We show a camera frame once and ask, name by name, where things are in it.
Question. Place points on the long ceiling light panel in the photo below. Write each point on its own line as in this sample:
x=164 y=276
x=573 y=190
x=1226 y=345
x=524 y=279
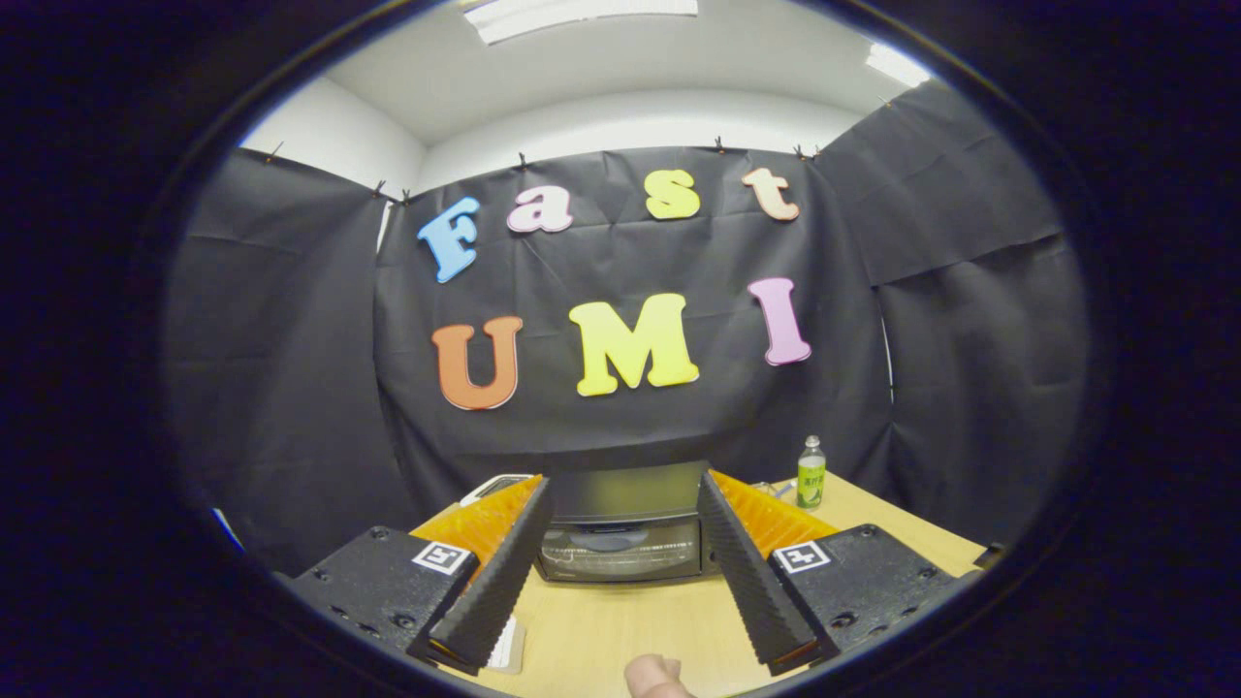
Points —
x=582 y=15

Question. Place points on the small ceiling light panel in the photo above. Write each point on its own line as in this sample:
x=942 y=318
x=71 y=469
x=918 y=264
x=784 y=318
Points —
x=897 y=66

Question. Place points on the black toaster oven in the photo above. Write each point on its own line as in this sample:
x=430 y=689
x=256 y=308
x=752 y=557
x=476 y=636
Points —
x=625 y=494

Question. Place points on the white rectangular plate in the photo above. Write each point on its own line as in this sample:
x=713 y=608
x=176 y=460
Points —
x=509 y=648

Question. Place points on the clear glass cup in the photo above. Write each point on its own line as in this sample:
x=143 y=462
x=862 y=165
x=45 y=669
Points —
x=776 y=490

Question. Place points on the white kitchen appliance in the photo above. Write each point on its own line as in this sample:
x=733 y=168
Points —
x=494 y=487

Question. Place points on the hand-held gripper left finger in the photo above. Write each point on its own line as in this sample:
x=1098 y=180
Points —
x=494 y=582

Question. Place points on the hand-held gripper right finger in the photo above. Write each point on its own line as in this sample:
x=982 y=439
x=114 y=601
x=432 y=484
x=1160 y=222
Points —
x=751 y=582

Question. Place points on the green label drink bottle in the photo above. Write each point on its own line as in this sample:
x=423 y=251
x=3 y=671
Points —
x=811 y=480

